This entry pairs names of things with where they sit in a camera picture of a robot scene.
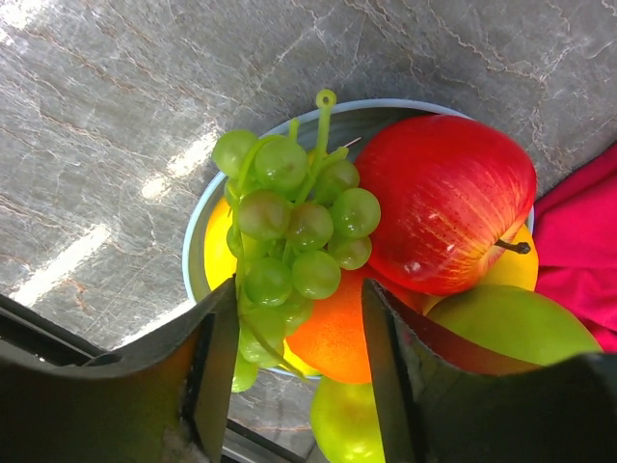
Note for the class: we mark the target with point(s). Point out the light blue plate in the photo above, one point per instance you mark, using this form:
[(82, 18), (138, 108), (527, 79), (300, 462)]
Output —
[(353, 125)]

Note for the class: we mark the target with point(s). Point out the red fake apple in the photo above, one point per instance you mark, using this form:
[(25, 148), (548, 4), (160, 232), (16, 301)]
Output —
[(452, 192)]

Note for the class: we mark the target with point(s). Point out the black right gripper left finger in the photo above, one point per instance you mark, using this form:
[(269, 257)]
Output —
[(111, 395)]

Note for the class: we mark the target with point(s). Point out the yellow fake mango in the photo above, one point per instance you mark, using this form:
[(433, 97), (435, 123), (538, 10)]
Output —
[(511, 268)]

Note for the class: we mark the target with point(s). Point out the yellow fake banana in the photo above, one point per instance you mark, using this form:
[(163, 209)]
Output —
[(220, 263)]

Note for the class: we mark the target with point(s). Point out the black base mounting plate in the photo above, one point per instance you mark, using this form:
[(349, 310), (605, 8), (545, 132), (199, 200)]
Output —
[(43, 333)]

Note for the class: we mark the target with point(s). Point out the red cloth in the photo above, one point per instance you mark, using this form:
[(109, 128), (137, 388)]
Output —
[(575, 235)]

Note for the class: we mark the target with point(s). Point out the green fake pear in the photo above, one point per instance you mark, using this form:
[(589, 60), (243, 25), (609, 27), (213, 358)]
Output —
[(344, 422)]

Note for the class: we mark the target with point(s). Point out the fake orange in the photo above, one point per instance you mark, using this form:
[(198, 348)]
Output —
[(332, 342)]

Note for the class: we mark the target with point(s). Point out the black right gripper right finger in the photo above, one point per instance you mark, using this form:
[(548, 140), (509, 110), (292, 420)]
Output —
[(441, 398)]

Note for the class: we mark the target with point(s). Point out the green fake lime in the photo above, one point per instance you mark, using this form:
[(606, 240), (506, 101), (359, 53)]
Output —
[(515, 322)]

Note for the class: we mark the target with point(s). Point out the green fake grapes bunch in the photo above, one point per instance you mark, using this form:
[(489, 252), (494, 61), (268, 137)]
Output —
[(299, 218)]

